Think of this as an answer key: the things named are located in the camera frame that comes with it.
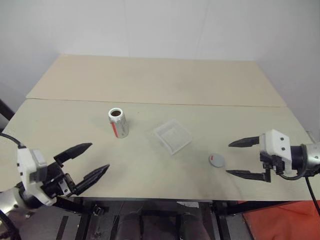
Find red orange cloth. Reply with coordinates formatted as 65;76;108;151
236;198;320;240

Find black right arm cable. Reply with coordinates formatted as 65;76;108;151
276;143;320;210

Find black bar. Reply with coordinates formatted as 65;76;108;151
0;98;16;134

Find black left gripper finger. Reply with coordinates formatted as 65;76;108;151
53;142;93;165
74;164;111;196

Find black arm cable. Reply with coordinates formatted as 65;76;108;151
276;143;320;210
0;133;27;150

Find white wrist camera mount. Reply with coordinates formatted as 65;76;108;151
259;129;292;176
16;147;57;207

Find clear plastic tray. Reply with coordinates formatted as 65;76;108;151
152;119;193;156

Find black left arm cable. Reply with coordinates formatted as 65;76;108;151
0;133;27;150

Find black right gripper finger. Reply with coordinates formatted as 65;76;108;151
225;166;272;183
228;134;261;148

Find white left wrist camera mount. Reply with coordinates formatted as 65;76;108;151
16;147;57;207

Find silver can with red stripe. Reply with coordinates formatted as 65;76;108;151
107;107;130;139

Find white paper label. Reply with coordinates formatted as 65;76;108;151
176;200;200;209

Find grey round lid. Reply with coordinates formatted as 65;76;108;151
208;152;225;168

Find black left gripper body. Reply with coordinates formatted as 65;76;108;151
40;161;77;201

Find black table frame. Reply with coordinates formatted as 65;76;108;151
53;196;241;240

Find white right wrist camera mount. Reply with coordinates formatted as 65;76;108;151
259;129;292;176

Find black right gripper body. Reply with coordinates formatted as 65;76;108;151
259;150;286;176

